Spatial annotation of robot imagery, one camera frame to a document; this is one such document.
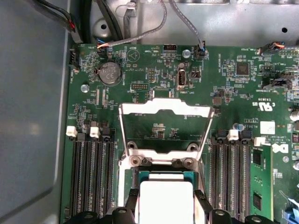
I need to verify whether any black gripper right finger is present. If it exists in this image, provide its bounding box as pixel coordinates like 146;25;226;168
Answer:
193;189;276;224

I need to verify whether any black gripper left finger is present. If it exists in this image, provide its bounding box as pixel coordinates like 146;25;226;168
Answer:
62;188;141;224

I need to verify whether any silver CPU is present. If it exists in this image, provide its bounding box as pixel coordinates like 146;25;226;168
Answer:
136;171;206;224

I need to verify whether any metal socket cover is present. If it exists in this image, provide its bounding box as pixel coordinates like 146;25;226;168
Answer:
118;97;216;164

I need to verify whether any green RAM stick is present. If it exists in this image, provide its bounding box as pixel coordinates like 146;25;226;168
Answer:
250;143;274;224

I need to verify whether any white board label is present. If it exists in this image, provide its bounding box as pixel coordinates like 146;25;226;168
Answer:
259;120;277;135

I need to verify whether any green motherboard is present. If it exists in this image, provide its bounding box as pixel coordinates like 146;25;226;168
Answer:
59;42;299;224

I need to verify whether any coin battery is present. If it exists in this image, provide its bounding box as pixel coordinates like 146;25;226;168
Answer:
100;61;123;87

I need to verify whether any internal USB port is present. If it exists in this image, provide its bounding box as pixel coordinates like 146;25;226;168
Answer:
177;62;188;91

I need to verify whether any square black chip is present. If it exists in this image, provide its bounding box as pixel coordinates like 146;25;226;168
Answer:
235;62;250;77

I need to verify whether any black edge connector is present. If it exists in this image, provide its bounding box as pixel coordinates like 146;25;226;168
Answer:
68;46;81;71

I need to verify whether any black open PC case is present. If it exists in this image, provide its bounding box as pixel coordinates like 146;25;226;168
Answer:
0;0;299;224

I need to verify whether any orange black wire bundle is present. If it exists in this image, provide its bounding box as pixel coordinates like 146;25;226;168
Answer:
256;41;286;56

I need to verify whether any grey flat cable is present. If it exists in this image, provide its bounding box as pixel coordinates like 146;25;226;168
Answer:
123;0;137;45

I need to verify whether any black sleeved cable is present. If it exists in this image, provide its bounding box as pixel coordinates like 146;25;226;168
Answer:
32;0;83;44

